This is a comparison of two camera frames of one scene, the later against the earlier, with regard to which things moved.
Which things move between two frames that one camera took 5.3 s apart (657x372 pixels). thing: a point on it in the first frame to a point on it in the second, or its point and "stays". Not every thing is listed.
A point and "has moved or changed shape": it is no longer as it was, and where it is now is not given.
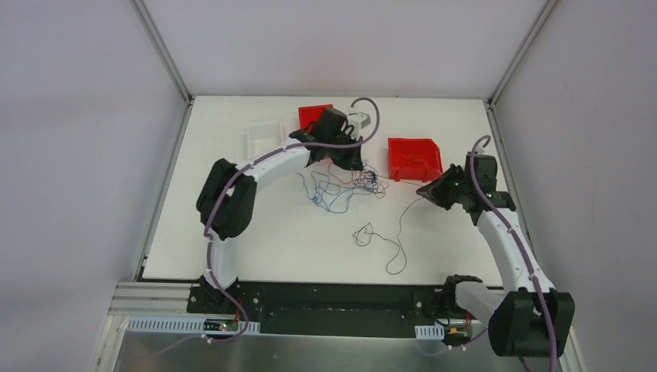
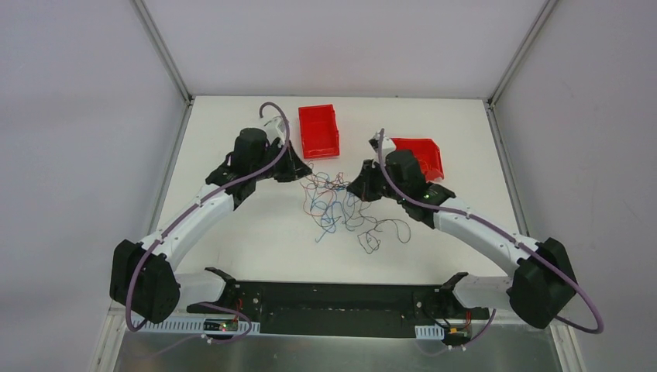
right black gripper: x=447 y=186 to x=369 y=180
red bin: x=414 y=160 stays
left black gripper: x=352 y=156 to x=286 y=164
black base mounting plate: x=330 y=310 stays
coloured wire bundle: x=334 y=195 has moved or changed shape
